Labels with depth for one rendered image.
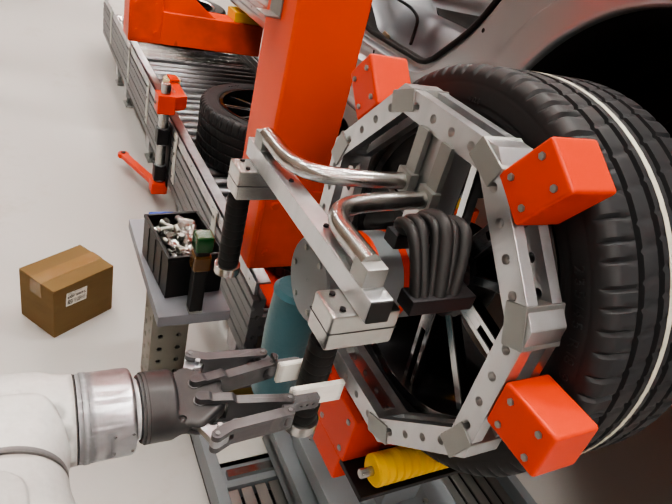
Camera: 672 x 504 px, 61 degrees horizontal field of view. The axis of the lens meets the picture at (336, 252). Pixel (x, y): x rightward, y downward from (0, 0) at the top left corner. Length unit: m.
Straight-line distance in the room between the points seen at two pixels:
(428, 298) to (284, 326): 0.42
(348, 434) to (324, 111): 0.67
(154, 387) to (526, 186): 0.46
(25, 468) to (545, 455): 0.52
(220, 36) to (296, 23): 2.04
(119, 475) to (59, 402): 1.03
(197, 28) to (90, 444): 2.73
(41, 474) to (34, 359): 1.38
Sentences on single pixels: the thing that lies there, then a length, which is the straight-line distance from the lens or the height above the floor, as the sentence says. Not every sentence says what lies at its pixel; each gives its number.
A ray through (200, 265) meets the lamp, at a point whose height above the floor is 0.59.
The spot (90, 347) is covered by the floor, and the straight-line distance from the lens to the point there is 1.94.
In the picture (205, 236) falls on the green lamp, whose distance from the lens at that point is 1.25.
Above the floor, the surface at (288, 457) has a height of 0.15.
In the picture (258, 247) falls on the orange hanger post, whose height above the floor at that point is 0.59.
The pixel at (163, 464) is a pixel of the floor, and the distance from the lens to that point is 1.64.
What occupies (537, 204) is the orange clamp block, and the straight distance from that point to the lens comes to 0.67.
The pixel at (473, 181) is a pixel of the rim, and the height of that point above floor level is 1.01.
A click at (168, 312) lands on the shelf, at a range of 1.36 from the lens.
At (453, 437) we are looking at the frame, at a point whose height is 0.75.
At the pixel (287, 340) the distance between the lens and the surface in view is 1.02.
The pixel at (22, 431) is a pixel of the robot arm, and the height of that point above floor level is 0.88.
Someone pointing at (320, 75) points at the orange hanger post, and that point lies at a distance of 1.24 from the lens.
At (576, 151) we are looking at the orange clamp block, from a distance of 0.68.
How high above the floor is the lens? 1.32
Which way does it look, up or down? 31 degrees down
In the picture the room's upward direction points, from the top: 16 degrees clockwise
